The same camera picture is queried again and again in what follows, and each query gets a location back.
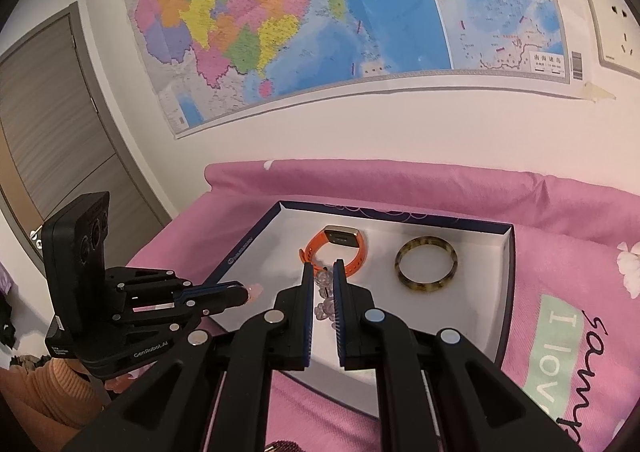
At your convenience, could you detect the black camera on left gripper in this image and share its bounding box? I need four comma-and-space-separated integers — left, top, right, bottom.
42, 191, 110, 334

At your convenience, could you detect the white wall socket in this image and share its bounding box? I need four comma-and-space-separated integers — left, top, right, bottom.
588, 0, 640, 78

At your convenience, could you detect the orange smart watch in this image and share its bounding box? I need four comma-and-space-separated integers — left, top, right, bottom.
298, 225, 368, 278

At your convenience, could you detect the grey wooden door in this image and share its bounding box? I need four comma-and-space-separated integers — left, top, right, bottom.
1, 4, 170, 268

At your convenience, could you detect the dark blue shallow box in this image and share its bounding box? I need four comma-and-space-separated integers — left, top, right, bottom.
202, 199, 516, 421

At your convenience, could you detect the colourful wall map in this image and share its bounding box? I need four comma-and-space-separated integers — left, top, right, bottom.
124, 0, 587, 137

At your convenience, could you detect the pink flower hair clip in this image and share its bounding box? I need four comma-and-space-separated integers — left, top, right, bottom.
245, 284, 264, 302

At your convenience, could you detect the person's left hand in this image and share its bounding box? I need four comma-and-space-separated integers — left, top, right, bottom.
1, 359, 104, 437

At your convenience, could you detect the tortoiseshell bangle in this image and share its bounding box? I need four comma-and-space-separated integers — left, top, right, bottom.
394, 235, 459, 293

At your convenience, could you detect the clear crystal bead bracelet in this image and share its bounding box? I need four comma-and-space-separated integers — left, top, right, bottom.
312, 268, 338, 331

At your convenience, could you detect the pink floral bed sheet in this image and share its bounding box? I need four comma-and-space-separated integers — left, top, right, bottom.
132, 160, 639, 451

